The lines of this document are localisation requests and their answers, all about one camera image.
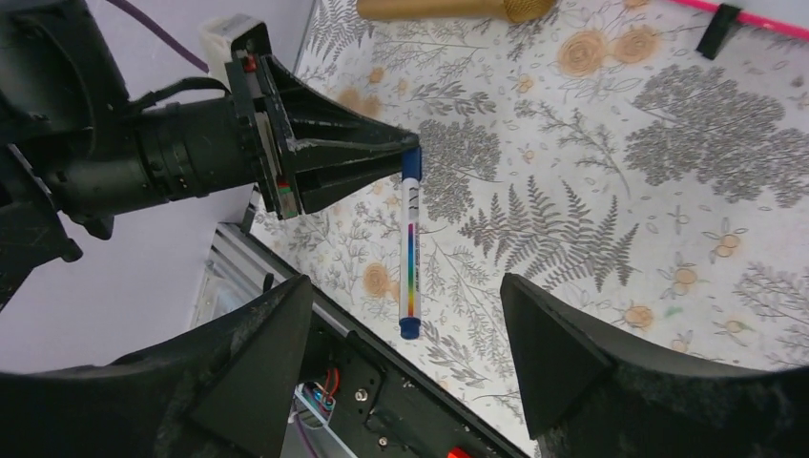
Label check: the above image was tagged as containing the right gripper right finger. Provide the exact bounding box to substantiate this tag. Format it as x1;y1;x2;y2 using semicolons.
500;273;808;457

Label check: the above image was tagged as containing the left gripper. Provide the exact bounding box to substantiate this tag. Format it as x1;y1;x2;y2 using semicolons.
224;22;420;219

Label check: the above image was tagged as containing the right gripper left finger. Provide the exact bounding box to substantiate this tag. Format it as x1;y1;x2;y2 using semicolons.
1;276;313;457

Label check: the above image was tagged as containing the blue capped marker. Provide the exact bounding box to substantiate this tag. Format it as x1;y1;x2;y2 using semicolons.
399;148;422;341

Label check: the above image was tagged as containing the pink framed whiteboard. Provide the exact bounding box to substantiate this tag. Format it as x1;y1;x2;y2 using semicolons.
673;0;808;60

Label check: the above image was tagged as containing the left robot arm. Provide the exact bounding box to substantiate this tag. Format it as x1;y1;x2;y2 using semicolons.
1;1;419;302

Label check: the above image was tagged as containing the red tape label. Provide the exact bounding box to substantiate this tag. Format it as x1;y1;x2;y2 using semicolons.
446;447;472;458

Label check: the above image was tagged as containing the floral patterned mat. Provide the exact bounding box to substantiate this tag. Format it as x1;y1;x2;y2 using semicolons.
251;1;808;454

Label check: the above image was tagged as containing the gold microphone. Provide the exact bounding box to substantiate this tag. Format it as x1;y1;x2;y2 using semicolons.
356;0;557;24

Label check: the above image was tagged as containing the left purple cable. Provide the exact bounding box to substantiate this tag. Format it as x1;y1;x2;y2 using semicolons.
104;0;211;73

